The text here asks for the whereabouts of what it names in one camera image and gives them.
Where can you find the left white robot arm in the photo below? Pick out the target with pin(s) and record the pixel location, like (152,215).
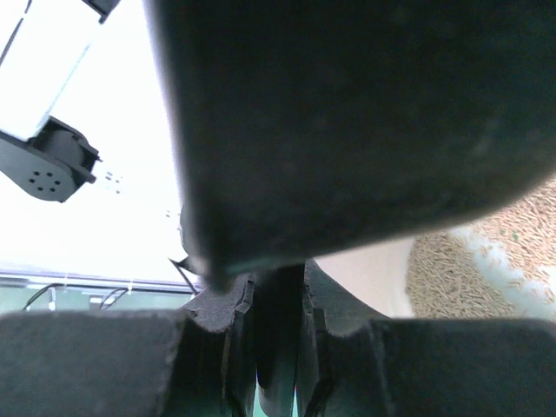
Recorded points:
(42,44)

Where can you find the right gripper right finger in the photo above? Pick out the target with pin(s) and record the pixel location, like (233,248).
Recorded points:
(354,361)

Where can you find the black litter scoop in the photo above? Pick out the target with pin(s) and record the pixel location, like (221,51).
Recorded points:
(304,128)

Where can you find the aluminium front rail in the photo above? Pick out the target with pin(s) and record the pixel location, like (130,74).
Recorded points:
(13,278)

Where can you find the beige cat litter sand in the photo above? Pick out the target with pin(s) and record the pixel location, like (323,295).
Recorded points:
(502,265)

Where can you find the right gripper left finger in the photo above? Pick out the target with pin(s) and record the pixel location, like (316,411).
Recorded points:
(197,360)

